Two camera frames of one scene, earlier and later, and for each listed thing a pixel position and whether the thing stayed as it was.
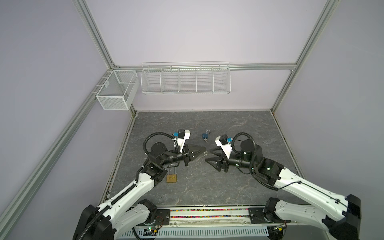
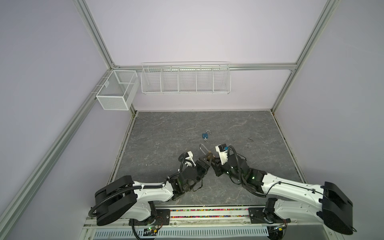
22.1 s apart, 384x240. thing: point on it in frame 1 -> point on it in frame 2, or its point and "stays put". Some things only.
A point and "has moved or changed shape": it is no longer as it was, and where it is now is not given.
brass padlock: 171,178 has moved or changed shape
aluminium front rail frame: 141,217 stays put
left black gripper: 187,154 -> 206,164
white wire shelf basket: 186,78 stays put
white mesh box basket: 118,91 stays put
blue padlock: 206,135 stays put
